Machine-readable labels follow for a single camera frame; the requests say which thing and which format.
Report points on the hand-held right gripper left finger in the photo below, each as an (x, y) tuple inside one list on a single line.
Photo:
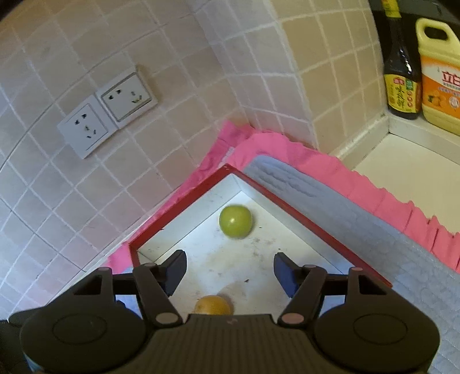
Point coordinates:
[(176, 270)]

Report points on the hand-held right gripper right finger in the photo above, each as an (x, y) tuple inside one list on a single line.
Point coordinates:
[(284, 274)]

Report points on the small mandarin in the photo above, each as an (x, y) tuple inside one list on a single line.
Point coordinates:
[(212, 305)]

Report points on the green apple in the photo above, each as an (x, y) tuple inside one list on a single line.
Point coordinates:
[(235, 221)]

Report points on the red cardboard box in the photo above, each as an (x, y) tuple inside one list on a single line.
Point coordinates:
[(287, 201)]

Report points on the blue quilted mat pink frill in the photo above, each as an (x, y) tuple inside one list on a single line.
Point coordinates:
[(359, 223)]

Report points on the dark soy sauce bottle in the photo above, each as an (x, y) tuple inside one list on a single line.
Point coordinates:
[(399, 72)]

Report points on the yellow detergent jug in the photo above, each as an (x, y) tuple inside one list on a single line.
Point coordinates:
[(440, 82)]

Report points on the white wall socket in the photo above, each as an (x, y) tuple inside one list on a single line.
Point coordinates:
[(125, 97), (83, 131)]

